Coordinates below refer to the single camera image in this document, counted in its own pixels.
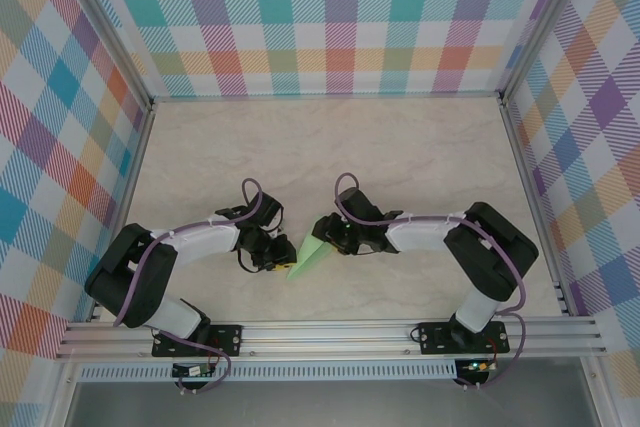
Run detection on light green paper sheet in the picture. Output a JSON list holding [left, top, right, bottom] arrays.
[[286, 218, 335, 282]]

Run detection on black left controller board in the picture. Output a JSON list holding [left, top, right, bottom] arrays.
[[171, 362, 217, 379]]

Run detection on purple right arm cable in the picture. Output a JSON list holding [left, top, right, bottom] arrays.
[[333, 172, 529, 391]]

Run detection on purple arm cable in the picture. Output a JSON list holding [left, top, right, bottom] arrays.
[[333, 172, 529, 391], [113, 177, 265, 396]]

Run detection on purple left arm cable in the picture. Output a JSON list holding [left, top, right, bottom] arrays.
[[113, 177, 265, 396]]

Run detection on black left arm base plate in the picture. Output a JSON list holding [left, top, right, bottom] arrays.
[[151, 324, 244, 358]]

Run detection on aluminium mounting rail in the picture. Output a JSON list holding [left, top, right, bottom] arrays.
[[54, 319, 609, 361]]

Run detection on red and black wires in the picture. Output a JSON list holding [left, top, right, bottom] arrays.
[[205, 339, 225, 373], [485, 335, 502, 369]]

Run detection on slotted grey cable duct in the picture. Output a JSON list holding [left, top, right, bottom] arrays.
[[77, 359, 459, 382]]

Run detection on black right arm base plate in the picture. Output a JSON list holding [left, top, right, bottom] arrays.
[[417, 321, 510, 356]]

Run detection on aluminium side floor rail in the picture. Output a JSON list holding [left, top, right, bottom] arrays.
[[499, 94, 574, 318], [87, 101, 157, 323]]

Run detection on aluminium frame post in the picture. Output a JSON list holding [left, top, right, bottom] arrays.
[[58, 0, 156, 111], [497, 0, 596, 103]]

